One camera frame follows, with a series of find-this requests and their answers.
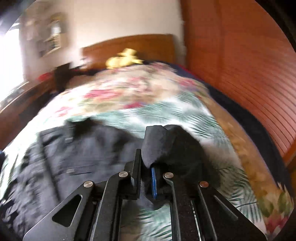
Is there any dark grey jacket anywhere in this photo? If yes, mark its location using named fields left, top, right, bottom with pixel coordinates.
left=1, top=118, right=209, bottom=237

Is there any floral quilt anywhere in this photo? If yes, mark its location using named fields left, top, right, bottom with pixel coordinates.
left=54, top=62, right=295, bottom=238

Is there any palm leaf bedspread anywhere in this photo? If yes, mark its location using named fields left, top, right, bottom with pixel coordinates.
left=1, top=91, right=266, bottom=238

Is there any yellow plush toy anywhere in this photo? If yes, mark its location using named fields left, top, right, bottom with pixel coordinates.
left=105, top=48, right=144, bottom=69

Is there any dark wooden chair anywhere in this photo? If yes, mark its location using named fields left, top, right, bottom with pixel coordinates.
left=54, top=62, right=73, bottom=93

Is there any wooden headboard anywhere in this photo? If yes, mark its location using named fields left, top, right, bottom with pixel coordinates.
left=81, top=34, right=177, bottom=69

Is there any wooden desk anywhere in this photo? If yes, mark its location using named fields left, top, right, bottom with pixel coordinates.
left=1, top=78, right=56, bottom=150

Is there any red bowl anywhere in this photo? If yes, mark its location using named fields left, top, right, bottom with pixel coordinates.
left=37, top=72, right=54, bottom=82

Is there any wooden louvred wardrobe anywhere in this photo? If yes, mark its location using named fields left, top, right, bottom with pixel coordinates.
left=181, top=1, right=295, bottom=164

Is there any white wall shelf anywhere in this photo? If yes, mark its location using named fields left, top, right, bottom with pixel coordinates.
left=25, top=12, right=67, bottom=57

